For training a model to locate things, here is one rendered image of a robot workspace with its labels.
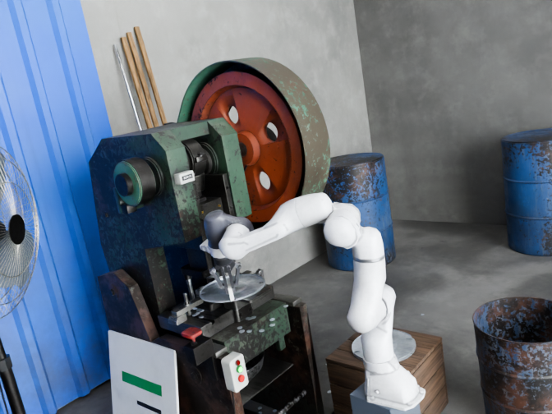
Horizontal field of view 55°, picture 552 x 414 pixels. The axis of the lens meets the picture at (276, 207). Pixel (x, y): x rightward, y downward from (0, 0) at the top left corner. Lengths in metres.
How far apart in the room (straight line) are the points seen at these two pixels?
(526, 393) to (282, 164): 1.39
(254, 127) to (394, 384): 1.26
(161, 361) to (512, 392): 1.47
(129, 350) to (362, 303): 1.23
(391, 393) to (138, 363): 1.18
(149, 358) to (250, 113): 1.19
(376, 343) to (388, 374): 0.12
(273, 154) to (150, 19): 1.63
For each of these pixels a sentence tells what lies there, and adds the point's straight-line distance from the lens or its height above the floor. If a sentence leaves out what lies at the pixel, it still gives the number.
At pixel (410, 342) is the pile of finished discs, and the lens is 2.59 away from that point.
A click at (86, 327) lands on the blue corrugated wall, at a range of 3.42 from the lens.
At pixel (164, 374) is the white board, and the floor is 0.47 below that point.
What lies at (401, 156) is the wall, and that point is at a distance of 5.47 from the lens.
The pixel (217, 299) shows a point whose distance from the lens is 2.26.
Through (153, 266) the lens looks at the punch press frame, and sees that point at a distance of 2.43.
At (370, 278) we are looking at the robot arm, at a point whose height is 0.92.
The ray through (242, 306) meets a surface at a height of 0.71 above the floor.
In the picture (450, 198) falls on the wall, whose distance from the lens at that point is 5.36.
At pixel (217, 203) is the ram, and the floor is 1.15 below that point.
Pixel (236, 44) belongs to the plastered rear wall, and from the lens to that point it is 4.22.
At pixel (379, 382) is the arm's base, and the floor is 0.53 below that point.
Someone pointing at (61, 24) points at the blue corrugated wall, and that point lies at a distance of 3.34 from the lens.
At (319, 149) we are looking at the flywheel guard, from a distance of 2.29.
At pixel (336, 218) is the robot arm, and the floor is 1.15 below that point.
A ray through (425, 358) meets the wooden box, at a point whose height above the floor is 0.34.
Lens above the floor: 1.62
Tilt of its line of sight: 13 degrees down
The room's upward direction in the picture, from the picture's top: 10 degrees counter-clockwise
